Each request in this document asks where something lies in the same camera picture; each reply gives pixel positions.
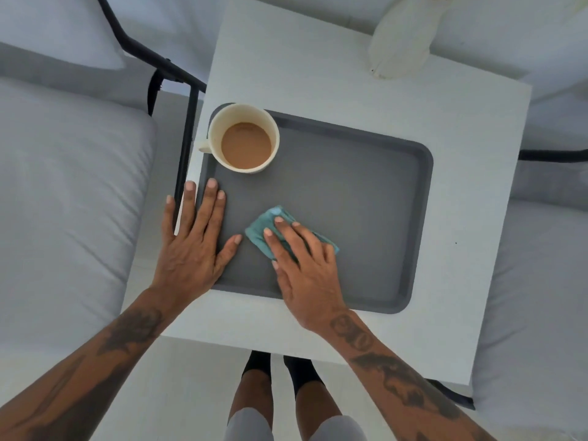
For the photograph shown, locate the person's left hand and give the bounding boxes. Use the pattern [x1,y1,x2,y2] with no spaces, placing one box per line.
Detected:
[152,178,243,314]

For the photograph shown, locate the person's right hand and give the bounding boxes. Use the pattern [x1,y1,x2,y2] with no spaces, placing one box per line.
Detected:
[263,217,351,335]

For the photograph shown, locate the teal cleaning cloth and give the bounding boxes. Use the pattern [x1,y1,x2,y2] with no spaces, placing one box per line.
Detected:
[244,205,341,262]

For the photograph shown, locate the grey rectangular tray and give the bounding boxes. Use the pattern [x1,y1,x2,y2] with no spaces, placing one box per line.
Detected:
[197,104,434,315]

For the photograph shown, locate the person's left forearm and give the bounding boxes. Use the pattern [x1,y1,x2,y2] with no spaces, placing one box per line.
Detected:
[0,289,184,441]

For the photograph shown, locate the person's right forearm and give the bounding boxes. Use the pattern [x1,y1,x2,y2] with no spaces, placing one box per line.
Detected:
[322,310,498,441]

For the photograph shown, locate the milky brown coffee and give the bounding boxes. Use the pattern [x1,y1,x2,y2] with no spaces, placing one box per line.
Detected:
[221,122,273,170]

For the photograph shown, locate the black sock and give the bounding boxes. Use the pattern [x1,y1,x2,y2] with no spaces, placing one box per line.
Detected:
[242,350,273,378]
[283,356,325,396]

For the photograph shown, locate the cream ceramic mug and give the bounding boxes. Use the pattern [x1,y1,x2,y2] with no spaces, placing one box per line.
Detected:
[198,103,280,174]

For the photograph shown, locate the grey seat cushion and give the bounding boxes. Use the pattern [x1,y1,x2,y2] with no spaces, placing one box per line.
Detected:
[0,77,158,352]
[470,199,588,441]

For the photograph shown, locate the person's left leg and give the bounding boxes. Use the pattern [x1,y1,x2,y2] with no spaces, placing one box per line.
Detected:
[228,369,274,428]

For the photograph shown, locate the person's leg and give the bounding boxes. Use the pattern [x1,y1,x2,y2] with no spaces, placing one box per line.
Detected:
[294,380,344,425]
[228,369,274,428]

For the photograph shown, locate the person's right leg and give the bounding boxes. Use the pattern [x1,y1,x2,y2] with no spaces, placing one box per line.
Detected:
[294,380,344,425]

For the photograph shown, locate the light grey shorts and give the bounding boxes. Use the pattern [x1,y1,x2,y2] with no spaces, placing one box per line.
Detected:
[224,407,368,441]

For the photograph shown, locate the grey back cushion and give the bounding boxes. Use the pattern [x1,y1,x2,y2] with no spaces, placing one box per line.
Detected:
[0,0,127,72]

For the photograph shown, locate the black metal chair frame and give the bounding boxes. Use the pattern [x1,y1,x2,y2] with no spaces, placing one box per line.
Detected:
[518,149,588,163]
[94,0,208,235]

